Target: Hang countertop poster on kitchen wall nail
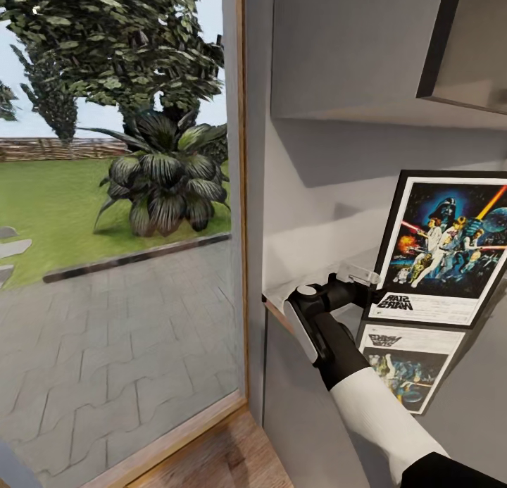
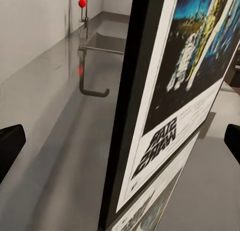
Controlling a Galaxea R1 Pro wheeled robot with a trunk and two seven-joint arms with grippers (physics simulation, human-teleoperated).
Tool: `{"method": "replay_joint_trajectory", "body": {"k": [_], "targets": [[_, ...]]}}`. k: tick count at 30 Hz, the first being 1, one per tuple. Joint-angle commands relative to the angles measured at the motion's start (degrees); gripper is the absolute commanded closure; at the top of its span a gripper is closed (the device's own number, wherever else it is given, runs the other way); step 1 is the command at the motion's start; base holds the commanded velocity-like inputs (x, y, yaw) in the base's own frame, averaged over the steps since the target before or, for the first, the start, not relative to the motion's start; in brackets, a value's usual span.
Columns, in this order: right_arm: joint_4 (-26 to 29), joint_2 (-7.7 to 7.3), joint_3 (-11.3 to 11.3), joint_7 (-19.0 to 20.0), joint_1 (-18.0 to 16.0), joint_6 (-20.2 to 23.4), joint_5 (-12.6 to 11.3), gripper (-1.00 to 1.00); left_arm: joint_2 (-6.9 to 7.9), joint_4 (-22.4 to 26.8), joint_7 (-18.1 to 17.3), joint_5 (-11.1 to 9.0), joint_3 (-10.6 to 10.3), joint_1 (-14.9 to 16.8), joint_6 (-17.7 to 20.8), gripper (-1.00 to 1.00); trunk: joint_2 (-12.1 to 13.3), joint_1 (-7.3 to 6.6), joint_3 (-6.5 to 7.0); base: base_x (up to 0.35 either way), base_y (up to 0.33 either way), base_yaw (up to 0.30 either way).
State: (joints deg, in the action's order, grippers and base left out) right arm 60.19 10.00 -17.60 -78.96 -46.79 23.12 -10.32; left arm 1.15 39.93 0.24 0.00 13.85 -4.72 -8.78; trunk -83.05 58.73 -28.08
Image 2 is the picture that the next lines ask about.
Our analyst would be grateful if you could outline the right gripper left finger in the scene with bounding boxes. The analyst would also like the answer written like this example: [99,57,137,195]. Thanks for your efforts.
[0,124,26,184]

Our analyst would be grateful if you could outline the poster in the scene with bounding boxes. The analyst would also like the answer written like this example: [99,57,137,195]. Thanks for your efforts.
[98,0,240,231]

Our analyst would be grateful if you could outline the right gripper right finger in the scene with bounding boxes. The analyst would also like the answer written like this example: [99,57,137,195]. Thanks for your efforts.
[224,124,240,164]

